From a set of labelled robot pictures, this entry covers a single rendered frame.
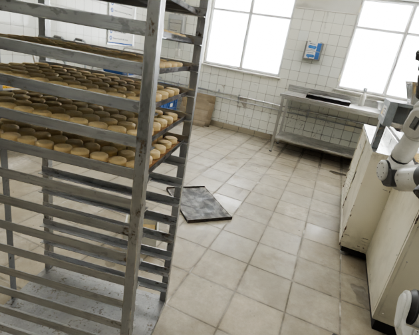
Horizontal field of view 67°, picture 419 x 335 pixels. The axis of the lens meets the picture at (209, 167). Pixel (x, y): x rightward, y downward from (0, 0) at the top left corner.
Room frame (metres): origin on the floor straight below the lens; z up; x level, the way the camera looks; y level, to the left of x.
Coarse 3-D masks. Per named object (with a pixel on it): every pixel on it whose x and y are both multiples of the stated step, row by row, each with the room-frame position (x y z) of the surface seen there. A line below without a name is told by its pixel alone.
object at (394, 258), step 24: (408, 192) 1.64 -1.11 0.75; (384, 216) 1.91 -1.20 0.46; (408, 216) 1.49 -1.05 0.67; (384, 240) 1.71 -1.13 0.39; (408, 240) 1.37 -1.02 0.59; (384, 264) 1.53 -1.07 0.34; (408, 264) 1.36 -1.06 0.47; (384, 288) 1.38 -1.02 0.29; (408, 288) 1.34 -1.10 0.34; (384, 312) 1.36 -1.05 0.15
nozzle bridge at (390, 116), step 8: (384, 104) 2.29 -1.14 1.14; (392, 104) 2.08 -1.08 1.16; (400, 104) 2.07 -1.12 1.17; (408, 104) 2.05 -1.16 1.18; (384, 112) 2.16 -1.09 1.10; (392, 112) 2.08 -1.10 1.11; (400, 112) 2.14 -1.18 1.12; (408, 112) 2.12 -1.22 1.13; (384, 120) 2.09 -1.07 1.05; (392, 120) 2.15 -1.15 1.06; (400, 120) 2.13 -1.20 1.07; (376, 128) 2.26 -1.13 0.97; (384, 128) 2.17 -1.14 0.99; (400, 128) 2.08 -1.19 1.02; (376, 136) 2.18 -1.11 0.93; (376, 144) 2.18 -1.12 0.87
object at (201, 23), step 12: (204, 0) 1.18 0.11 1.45; (204, 24) 1.17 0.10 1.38; (204, 36) 1.19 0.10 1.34; (192, 60) 1.18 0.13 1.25; (192, 72) 1.18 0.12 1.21; (192, 84) 1.18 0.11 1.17; (192, 108) 1.17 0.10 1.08; (192, 120) 1.19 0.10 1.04; (180, 156) 1.18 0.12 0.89; (180, 168) 1.18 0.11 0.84; (180, 192) 1.17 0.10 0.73; (180, 204) 1.20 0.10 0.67; (168, 264) 1.18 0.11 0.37; (168, 276) 1.17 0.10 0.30
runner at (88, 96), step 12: (12, 84) 0.81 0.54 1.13; (24, 84) 0.81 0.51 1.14; (36, 84) 0.80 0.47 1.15; (48, 84) 0.80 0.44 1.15; (60, 96) 0.79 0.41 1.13; (72, 96) 0.79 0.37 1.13; (84, 96) 0.78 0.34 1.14; (96, 96) 0.78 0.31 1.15; (108, 96) 0.77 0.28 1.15; (120, 108) 0.77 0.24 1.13; (132, 108) 0.77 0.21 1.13
